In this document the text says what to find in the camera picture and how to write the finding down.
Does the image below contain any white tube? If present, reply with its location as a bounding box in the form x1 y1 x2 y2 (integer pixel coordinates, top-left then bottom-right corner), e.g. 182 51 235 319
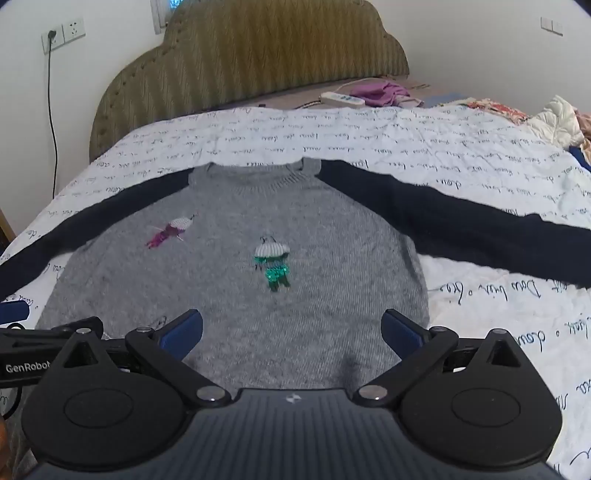
320 91 365 108

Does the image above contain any wooden furniture edge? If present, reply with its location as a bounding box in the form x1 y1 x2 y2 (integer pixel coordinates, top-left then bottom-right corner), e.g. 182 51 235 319
0 210 17 246

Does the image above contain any black power cable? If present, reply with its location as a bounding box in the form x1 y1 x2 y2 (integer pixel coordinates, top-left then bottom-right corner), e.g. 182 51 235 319
45 30 59 195

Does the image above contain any blue folded cloth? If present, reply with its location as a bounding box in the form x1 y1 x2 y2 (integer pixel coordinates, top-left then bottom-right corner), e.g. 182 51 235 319
422 92 468 108

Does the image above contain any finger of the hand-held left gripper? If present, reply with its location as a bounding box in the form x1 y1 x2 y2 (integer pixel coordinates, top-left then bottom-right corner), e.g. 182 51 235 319
0 300 31 325

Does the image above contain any white script-print blanket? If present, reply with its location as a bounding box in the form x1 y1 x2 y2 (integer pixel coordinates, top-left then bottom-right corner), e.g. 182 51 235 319
0 105 591 480

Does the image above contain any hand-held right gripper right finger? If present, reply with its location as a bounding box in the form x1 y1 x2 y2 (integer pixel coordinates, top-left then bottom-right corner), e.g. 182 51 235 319
353 309 532 409

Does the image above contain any purple cloth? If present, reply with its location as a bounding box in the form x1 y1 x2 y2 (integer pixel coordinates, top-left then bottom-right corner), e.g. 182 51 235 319
348 79 411 108

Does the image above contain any olive padded headboard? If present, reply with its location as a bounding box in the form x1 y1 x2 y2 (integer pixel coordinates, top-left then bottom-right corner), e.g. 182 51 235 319
89 0 411 162

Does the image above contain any cream quilt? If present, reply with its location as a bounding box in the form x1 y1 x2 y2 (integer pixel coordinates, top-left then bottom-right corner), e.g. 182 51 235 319
531 95 585 149

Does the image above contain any window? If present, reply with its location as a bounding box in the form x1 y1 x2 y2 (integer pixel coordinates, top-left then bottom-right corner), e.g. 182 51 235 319
150 0 186 34

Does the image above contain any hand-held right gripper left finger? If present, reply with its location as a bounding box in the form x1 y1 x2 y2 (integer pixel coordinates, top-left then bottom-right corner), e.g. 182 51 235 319
60 309 232 409

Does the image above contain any floral red cloth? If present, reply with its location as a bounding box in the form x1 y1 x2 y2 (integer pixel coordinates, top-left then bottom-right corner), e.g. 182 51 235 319
462 98 530 124

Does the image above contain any white wall socket with plug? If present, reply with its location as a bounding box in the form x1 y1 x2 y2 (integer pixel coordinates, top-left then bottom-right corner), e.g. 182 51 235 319
41 28 64 54

